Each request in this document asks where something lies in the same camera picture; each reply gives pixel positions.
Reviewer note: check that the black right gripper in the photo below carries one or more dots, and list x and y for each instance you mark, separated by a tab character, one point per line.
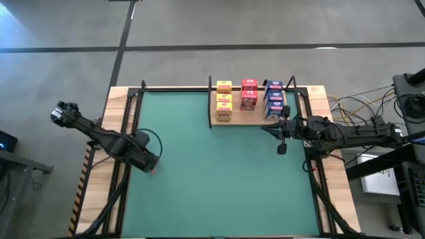
293	129

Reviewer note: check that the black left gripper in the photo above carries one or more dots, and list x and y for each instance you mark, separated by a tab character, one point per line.
146	161

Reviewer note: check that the red Froot Loops cereal box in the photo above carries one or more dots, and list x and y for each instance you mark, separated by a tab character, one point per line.
249	84
249	99
153	171

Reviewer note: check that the blue Frosted Flakes cereal box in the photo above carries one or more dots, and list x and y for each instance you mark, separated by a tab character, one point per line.
274	111
274	85
275	96

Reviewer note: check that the yellow Corn Pops cereal box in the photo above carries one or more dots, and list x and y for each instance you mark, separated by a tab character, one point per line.
224	111
224	87
224	98

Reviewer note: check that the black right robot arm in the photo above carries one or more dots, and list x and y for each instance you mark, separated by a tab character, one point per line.
358	134

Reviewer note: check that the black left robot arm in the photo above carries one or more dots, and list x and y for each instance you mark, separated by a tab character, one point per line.
96	134

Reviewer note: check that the wooden shelf board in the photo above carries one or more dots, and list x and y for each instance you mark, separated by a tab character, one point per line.
252	119

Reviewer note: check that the yellow black hazard tape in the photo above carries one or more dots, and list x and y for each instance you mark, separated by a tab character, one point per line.
77	206

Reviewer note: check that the green table mat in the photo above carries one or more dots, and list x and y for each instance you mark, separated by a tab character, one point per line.
216	206

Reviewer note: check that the black desk beam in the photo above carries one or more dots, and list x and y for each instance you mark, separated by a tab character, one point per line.
382	162

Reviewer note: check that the white sheet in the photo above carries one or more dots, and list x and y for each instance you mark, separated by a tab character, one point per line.
380	184

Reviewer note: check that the grey side desk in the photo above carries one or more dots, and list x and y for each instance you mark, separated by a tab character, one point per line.
20	162

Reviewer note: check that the grey equipment cart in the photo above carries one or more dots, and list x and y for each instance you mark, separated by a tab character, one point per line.
400	87

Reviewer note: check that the dark device with blue light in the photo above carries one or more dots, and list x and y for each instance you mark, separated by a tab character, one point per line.
8	139

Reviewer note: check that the dark laptop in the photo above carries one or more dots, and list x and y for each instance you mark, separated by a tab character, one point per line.
416	137

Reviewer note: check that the dark keyboard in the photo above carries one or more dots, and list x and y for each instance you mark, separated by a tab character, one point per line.
419	187

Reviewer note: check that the small black floor object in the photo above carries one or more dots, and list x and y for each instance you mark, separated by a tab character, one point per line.
395	228

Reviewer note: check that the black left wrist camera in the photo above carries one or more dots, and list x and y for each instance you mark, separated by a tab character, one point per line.
142	138

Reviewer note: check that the black aluminium table frame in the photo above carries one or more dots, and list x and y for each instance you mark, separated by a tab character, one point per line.
186	89

